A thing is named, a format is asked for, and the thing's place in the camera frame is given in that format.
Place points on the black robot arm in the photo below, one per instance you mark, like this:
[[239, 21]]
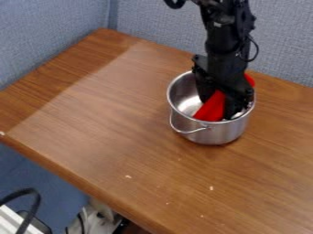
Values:
[[228, 21]]

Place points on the stainless steel pot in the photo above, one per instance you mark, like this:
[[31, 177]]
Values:
[[185, 103]]

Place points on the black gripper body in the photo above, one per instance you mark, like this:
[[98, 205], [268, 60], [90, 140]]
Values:
[[225, 69]]

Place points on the red rectangular block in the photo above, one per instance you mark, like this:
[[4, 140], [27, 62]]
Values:
[[210, 111]]

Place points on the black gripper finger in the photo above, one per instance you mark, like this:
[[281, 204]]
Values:
[[206, 87], [236, 103]]

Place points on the white device under table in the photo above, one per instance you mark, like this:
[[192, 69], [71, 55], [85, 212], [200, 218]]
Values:
[[97, 219]]

